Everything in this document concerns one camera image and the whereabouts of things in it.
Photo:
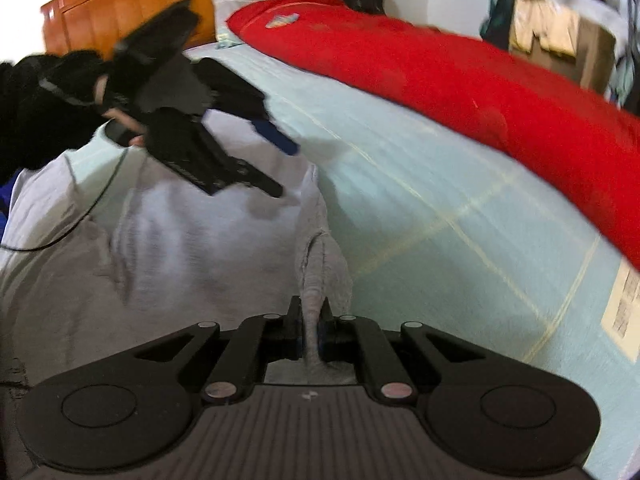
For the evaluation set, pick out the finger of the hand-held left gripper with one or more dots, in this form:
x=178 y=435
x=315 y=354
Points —
x=255 y=180
x=277 y=137

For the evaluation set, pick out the person's left hand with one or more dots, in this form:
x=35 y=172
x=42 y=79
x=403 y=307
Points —
x=127 y=127

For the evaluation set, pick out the pale green garment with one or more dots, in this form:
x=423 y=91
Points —
x=620 y=80

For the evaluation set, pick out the cardboard box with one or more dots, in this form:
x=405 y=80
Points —
x=595 y=50

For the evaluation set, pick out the beige shorts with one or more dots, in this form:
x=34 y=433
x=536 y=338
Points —
x=545 y=25

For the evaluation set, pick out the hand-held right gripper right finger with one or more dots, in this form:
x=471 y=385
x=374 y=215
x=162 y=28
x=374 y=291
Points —
x=325 y=332

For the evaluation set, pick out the white printed label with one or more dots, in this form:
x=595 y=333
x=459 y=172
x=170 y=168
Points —
x=625 y=305

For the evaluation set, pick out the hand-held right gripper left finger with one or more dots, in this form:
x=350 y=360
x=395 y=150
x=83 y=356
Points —
x=295 y=330

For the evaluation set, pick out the red quilt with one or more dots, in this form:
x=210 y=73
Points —
x=450 y=85

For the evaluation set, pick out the green bag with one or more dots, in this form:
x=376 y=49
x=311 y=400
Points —
x=500 y=15

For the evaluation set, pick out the light grey garment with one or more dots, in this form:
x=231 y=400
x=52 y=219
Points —
x=175 y=260

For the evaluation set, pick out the wooden headboard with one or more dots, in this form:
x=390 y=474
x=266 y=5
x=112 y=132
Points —
x=125 y=10

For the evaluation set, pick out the pale checked pillow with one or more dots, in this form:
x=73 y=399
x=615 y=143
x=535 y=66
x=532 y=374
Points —
x=225 y=5

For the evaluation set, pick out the bed with green checked sheet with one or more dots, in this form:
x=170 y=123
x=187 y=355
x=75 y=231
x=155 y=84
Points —
x=450 y=240

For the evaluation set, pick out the blue object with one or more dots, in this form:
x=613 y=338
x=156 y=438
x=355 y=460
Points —
x=4 y=205

